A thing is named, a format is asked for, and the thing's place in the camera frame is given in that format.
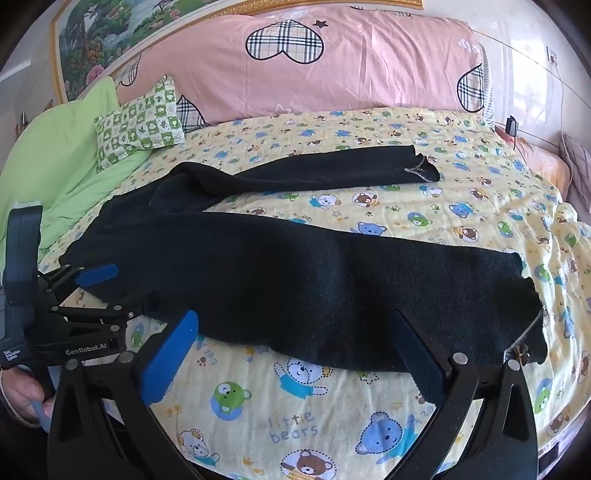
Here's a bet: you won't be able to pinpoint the yellow bear print bedsheet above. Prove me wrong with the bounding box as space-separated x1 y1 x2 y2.
37 107 591 480

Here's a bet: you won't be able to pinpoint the gold framed landscape painting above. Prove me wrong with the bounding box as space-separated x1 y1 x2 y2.
51 0 426 104

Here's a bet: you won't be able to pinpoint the pink heart print quilt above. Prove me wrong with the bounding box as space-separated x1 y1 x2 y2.
113 4 497 134

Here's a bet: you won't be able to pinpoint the pink striped cushion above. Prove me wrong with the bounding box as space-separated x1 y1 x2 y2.
561 134 591 204

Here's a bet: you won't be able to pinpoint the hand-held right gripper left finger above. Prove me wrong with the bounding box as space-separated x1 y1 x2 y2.
46 309 222 480

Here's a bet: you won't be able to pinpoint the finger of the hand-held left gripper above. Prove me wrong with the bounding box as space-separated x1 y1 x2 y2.
39 262 122 296
51 290 162 330

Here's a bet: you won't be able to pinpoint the black pants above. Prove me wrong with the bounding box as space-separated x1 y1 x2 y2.
59 144 550 372

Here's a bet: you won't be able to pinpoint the light green blanket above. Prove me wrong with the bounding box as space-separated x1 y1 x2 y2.
0 76 153 266

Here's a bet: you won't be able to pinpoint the green checked pillow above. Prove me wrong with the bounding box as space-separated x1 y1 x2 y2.
95 76 185 174

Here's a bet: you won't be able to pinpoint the person's left hand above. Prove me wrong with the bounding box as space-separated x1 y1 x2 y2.
0 368 55 431

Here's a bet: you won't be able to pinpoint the pink pillow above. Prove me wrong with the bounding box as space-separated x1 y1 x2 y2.
496 131 571 190

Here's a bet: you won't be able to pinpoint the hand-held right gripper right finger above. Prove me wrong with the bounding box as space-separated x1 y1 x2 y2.
383 309 541 480

